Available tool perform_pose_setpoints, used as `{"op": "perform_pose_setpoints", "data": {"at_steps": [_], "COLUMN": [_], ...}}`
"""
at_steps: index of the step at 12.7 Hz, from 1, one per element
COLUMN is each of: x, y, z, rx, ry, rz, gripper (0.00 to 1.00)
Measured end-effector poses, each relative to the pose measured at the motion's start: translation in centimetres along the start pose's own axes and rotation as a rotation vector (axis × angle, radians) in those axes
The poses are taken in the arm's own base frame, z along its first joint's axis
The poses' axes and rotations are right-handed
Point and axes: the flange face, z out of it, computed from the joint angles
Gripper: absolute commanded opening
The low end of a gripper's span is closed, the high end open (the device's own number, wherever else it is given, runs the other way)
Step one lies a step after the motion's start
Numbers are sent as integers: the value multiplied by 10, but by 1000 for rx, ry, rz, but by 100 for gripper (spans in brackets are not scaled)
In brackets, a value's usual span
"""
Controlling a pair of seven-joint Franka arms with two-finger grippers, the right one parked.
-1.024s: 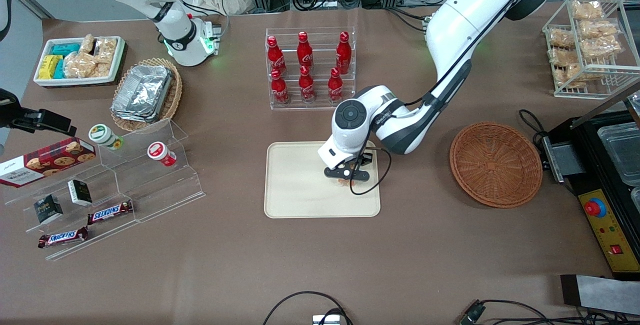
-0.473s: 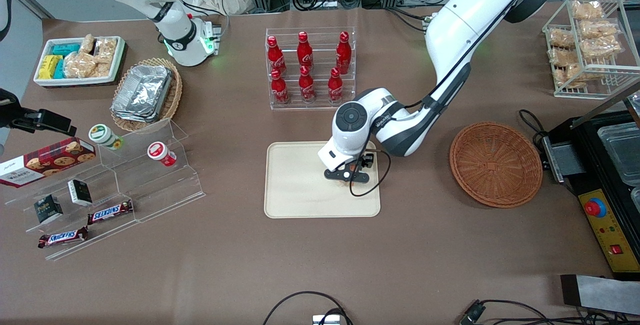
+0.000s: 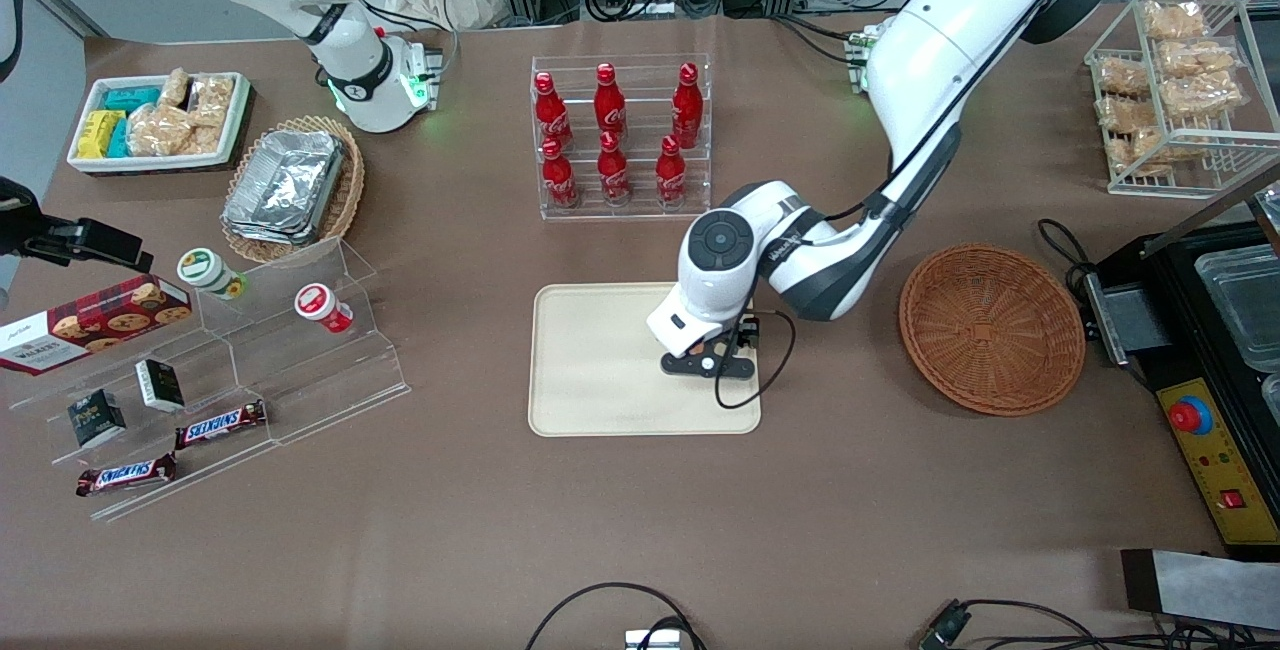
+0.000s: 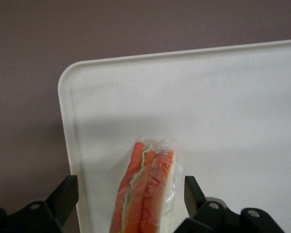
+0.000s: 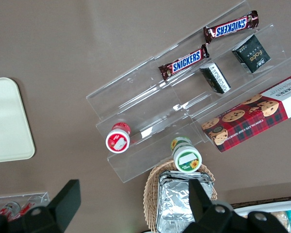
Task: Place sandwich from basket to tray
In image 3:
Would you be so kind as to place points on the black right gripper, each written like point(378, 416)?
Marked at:
point(45, 236)

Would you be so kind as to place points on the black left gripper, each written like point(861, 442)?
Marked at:
point(742, 331)

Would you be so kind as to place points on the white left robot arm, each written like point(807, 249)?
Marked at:
point(930, 50)

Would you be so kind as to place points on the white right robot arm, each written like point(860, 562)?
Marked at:
point(350, 50)

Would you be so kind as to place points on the cream plastic tray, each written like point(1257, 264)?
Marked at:
point(590, 370)

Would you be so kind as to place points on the oval light wicker basket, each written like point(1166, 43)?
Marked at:
point(352, 190)

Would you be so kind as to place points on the round brown wicker basket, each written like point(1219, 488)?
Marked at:
point(990, 330)

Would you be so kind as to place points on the red cookie box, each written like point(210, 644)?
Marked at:
point(95, 322)

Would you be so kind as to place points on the yellow snack packet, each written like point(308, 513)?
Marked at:
point(106, 122)
point(92, 144)

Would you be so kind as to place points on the teal snack packet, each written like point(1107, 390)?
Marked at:
point(132, 98)
point(118, 140)

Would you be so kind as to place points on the green lid yogurt cup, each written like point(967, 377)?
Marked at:
point(205, 270)

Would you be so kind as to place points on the clear bagged rice cracker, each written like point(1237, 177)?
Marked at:
point(207, 140)
point(158, 130)
point(212, 100)
point(175, 88)

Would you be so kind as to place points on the small dark green box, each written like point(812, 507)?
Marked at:
point(160, 385)
point(96, 418)

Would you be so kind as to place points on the clear acrylic bottle rack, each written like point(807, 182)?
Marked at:
point(620, 212)

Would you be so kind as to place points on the white rectangular snack bin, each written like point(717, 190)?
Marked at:
point(236, 135)

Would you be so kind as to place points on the red cola bottle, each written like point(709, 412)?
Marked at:
point(613, 175)
point(559, 180)
point(687, 108)
point(551, 115)
point(671, 178)
point(609, 105)

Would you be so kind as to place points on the aluminium foil container stack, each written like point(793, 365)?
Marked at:
point(285, 185)

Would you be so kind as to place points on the brown chocolate bar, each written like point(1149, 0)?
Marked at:
point(220, 424)
point(125, 475)

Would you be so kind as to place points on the red lid yogurt cup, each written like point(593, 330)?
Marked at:
point(320, 306)

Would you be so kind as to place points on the clear acrylic step display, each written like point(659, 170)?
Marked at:
point(300, 390)

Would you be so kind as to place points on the small silver device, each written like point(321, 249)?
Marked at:
point(652, 640)

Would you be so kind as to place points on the bagged cracker snack pack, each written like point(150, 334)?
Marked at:
point(1125, 115)
point(1205, 95)
point(1148, 150)
point(1175, 20)
point(1124, 77)
point(1200, 58)

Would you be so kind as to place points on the black sealing machine yellow panel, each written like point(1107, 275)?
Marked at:
point(1210, 470)

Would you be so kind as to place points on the metal machine lever bar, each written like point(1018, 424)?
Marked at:
point(1215, 215)

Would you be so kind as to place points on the grey metal plate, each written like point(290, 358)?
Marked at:
point(1200, 585)

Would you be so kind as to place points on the clear plastic container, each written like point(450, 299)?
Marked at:
point(1272, 400)
point(1245, 305)

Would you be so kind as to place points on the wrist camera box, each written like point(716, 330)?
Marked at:
point(748, 332)

